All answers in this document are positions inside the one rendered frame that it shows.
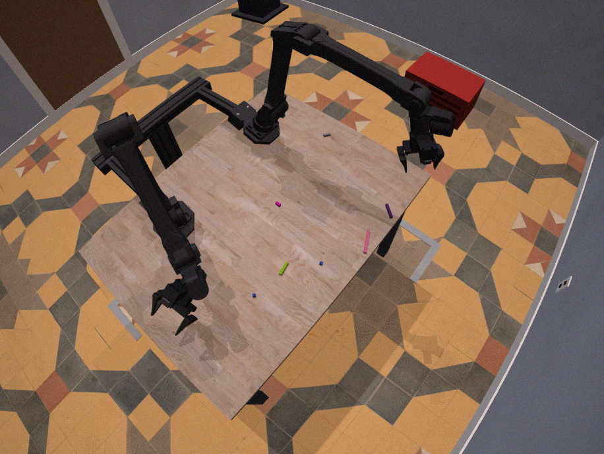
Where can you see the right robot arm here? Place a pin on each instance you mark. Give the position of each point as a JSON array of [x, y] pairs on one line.
[[164, 212]]

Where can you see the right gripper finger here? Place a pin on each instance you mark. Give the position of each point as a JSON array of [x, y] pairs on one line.
[[183, 324], [156, 298]]

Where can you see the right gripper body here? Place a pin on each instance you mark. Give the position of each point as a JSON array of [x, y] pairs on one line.
[[183, 311]]

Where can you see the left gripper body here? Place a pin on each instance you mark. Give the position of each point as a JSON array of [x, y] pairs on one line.
[[407, 149]]

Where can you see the lime green rod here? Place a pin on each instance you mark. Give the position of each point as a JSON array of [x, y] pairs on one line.
[[283, 268]]

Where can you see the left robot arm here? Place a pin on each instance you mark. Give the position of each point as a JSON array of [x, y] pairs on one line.
[[311, 39]]

